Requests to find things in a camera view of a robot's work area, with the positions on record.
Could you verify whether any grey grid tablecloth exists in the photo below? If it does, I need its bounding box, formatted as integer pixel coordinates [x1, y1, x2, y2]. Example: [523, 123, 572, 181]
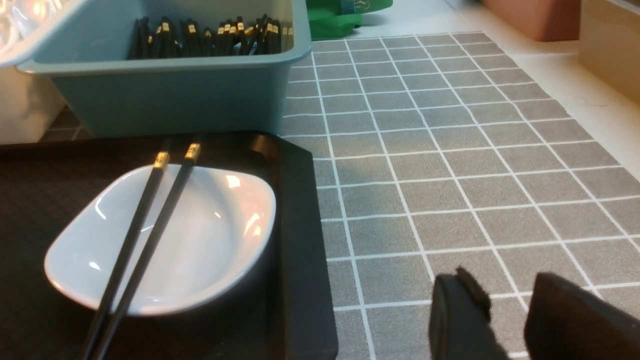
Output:
[280, 32, 640, 360]

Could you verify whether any black plastic serving tray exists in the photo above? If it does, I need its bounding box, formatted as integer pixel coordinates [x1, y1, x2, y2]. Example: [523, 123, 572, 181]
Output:
[0, 131, 339, 360]

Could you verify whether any brown box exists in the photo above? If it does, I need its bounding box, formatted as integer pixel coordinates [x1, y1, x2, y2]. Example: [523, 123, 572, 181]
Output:
[480, 0, 582, 43]

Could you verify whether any black chopstick gold band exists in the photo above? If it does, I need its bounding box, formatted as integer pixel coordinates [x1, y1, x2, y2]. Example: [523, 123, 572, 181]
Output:
[80, 137, 173, 360]
[89, 133, 204, 360]

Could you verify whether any white square sauce dish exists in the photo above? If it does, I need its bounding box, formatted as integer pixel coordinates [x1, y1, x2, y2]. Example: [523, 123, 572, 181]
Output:
[44, 165, 277, 317]

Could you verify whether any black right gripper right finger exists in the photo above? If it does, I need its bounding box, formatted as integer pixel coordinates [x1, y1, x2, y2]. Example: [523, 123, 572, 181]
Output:
[524, 272, 640, 360]

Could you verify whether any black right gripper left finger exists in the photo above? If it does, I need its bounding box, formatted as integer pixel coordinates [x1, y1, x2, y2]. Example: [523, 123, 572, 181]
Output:
[429, 266, 509, 360]

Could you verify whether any green cloth object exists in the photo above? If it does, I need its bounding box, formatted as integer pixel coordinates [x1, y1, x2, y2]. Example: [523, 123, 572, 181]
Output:
[306, 0, 394, 41]

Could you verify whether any pile of black chopsticks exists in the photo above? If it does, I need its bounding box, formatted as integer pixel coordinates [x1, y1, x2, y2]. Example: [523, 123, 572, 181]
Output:
[126, 14, 295, 60]

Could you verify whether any teal plastic chopstick bin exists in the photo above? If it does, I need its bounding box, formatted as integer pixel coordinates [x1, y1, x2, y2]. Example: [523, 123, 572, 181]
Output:
[16, 0, 312, 138]

